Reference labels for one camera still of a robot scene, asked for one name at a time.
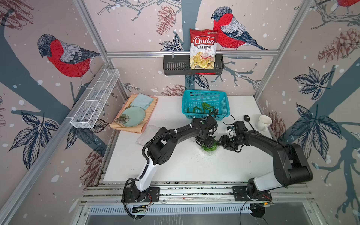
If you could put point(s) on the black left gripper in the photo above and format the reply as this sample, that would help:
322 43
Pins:
209 143

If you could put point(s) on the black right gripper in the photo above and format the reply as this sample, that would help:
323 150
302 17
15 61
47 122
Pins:
223 141

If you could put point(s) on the small green pepper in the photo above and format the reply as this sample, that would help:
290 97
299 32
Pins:
204 108

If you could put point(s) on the teal plastic mesh basket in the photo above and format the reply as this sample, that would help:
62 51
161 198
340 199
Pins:
200 103

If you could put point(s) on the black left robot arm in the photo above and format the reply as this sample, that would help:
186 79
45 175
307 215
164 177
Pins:
160 148

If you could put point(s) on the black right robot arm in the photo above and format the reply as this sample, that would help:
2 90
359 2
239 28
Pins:
290 165

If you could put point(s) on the black metal spoon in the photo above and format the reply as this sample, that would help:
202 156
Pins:
247 119

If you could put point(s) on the white ceramic cup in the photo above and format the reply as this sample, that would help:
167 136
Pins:
263 122

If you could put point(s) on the light green folded cloth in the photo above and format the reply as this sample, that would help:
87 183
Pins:
142 101

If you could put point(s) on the wooden tray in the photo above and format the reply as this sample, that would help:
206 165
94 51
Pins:
141 127

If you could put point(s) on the green ceramic plate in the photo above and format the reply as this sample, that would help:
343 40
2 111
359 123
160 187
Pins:
131 117

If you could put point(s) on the Chuba cassava chips bag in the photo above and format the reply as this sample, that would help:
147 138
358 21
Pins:
203 45

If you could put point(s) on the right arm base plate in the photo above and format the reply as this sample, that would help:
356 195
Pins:
242 194

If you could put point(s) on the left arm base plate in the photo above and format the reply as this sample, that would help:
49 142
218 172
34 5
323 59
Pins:
132 195

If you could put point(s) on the white wire wall basket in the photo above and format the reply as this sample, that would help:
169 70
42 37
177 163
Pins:
90 110

